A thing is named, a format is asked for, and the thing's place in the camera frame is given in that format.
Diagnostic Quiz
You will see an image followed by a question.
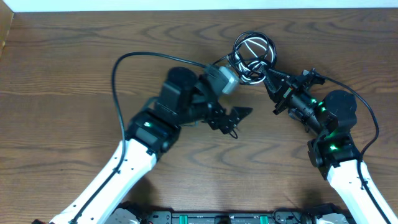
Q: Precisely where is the black and white cable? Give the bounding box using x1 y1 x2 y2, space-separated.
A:
234 36 275 85

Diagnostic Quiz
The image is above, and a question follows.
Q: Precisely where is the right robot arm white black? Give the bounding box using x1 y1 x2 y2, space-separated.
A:
261 68 397 223

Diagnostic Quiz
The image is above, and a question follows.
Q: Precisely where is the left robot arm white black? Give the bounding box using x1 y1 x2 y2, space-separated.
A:
51 65 252 223

